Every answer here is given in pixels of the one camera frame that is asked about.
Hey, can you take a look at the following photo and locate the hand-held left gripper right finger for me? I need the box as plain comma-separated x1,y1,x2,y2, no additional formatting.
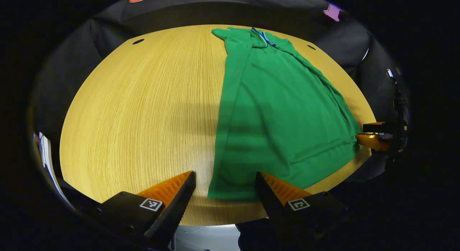
255,171,349,244

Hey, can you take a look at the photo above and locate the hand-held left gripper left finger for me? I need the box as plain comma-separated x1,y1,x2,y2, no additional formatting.
98,170,197,250

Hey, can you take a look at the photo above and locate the green T-shirt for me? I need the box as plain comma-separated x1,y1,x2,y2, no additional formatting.
207,27,362,201

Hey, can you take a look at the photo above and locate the person's dark clothing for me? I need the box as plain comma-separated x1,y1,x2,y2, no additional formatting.
235,222,288,251

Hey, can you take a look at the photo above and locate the white device with cable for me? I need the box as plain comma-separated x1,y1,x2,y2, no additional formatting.
34,132,74,208

